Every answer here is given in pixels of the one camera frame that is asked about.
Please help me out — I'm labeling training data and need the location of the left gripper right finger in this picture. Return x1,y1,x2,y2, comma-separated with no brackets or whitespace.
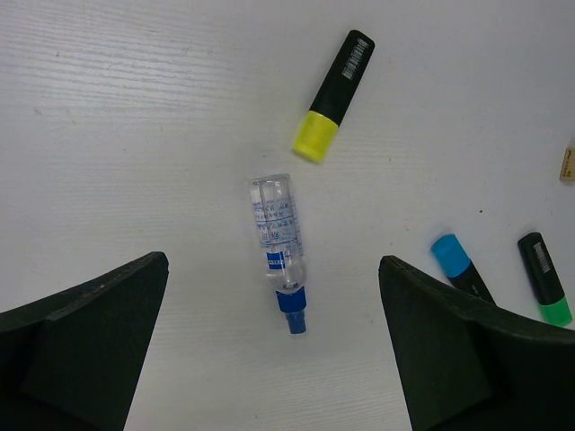
378,256,574,430

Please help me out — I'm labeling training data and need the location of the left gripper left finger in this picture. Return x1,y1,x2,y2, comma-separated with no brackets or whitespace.
1,251,169,430

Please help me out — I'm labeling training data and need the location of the blue highlighter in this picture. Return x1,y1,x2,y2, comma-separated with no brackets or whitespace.
430,233,496,304

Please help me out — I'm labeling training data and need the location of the green highlighter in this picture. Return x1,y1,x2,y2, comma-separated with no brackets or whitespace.
517,232,572,327

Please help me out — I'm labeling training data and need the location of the tan eraser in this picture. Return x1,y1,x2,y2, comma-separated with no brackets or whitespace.
559,144,575,182

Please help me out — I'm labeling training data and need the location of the yellow highlighter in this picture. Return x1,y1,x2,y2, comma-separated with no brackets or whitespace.
293,30,376,163

